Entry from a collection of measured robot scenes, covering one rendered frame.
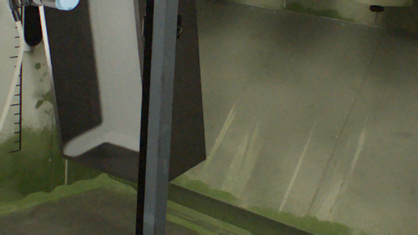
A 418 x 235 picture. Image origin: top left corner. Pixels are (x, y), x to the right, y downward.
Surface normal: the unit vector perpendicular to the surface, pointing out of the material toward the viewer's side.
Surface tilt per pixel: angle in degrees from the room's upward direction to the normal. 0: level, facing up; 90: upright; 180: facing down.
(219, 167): 57
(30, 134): 90
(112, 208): 0
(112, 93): 102
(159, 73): 90
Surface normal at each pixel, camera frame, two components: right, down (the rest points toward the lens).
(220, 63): -0.51, -0.39
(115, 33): -0.62, 0.36
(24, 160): 0.76, 0.22
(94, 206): 0.07, -0.96
